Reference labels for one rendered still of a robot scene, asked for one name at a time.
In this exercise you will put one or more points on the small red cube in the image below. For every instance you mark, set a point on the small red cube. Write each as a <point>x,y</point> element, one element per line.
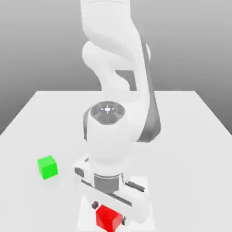
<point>107,218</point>

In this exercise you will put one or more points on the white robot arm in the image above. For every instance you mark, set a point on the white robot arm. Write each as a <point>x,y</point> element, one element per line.
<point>108,141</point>

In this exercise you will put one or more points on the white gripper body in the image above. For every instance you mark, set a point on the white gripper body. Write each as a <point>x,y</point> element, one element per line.
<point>137,204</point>

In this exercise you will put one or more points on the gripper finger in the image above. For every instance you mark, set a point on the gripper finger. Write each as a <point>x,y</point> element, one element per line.
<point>124,220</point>
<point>94,205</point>

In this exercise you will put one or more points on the small green cube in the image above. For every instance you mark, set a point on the small green cube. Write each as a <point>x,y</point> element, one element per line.
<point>47,167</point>

